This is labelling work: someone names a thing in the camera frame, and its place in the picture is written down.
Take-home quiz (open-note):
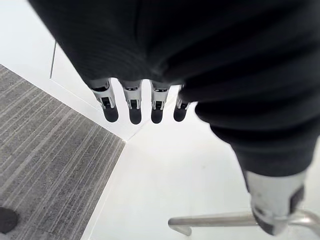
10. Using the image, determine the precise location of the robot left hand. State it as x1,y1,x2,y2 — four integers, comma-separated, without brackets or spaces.
27,0,320,236

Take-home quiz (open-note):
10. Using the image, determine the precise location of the robot left dark foot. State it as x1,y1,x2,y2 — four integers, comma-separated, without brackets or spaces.
0,206,19,235

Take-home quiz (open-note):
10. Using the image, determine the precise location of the silver bar cabinet handle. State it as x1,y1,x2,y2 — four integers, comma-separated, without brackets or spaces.
168,209,320,236

